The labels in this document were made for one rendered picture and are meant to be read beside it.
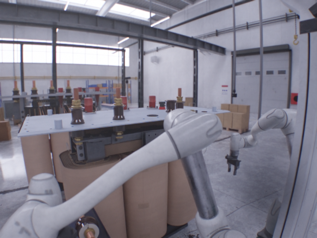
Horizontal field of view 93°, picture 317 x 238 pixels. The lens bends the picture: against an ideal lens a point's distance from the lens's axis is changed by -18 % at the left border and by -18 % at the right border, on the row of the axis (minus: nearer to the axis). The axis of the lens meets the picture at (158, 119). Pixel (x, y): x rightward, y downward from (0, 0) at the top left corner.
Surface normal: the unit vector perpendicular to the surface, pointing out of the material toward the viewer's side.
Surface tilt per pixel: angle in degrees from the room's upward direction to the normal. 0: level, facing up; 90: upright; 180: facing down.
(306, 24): 90
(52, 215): 41
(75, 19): 90
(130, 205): 90
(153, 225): 90
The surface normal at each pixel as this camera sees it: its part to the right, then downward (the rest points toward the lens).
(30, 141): 0.39, 0.14
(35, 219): 0.60, -0.67
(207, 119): 0.05, -0.69
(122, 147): 0.60, 0.12
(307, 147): -0.87, 0.07
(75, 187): -0.10, 0.15
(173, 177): -0.38, 0.14
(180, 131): -0.29, -0.53
